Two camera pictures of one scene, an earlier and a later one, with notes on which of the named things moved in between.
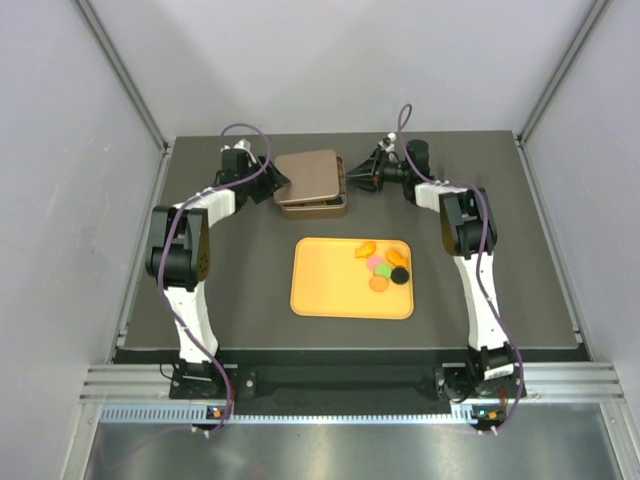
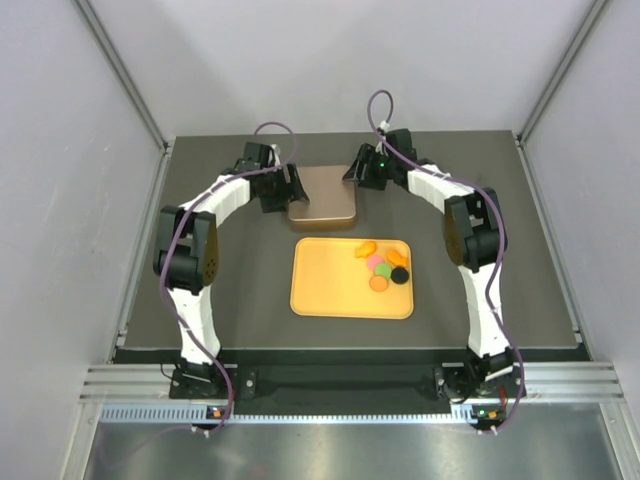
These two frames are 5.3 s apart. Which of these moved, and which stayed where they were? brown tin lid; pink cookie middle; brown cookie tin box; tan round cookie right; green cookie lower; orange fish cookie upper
Moved: brown cookie tin box; brown tin lid
Stayed: pink cookie middle; tan round cookie right; orange fish cookie upper; green cookie lower
